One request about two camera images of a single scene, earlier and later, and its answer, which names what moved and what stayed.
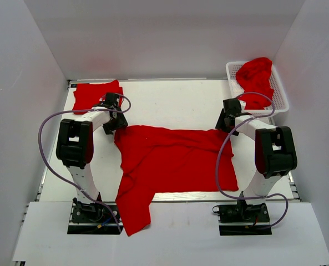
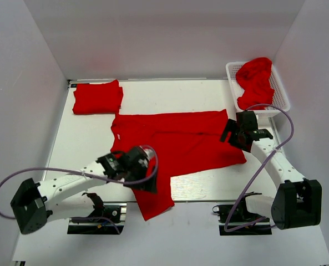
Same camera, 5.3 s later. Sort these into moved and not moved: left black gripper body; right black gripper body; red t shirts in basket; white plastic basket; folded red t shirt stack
Moved: left black gripper body; right black gripper body
Not moved: white plastic basket; folded red t shirt stack; red t shirts in basket
